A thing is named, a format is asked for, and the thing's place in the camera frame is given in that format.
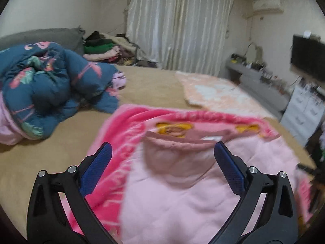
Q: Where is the grey desk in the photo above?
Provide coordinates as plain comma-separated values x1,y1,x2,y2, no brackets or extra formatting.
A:
225,58,291,111

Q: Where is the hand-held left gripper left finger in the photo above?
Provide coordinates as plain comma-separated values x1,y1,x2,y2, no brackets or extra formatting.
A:
27,142,119,244

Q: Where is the pile of folded clothes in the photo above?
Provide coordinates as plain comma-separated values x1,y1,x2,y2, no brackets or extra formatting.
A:
83,31,158,68

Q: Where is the pink printed blanket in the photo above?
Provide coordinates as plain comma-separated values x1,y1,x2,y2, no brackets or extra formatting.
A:
60,104,315,237

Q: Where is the white drawer cabinet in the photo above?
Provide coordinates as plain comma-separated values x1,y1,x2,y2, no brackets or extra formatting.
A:
279,83,325,147

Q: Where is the cream curtain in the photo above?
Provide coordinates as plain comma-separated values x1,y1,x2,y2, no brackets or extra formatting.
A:
126,0,235,78

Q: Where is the black television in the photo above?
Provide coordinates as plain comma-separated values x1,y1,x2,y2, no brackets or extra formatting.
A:
290,33,325,76

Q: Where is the peach checkered blanket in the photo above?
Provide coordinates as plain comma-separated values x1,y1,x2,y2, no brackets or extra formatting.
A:
176,71,279,120

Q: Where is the pink quilted jacket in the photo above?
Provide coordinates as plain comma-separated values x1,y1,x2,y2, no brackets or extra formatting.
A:
120,129,300,244

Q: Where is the bed with tan sheet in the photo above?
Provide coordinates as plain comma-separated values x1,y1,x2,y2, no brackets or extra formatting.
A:
0,65,317,240

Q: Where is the white air conditioner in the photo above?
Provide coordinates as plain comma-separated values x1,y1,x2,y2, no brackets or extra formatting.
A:
252,0,284,14

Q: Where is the blue floral duvet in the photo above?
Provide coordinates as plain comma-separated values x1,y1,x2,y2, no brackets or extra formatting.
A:
0,41,127,146

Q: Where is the clutter of desk items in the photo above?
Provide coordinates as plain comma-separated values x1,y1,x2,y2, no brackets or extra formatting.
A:
231,53,295,92

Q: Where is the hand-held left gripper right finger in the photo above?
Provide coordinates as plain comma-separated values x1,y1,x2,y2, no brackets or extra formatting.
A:
214,142,299,244

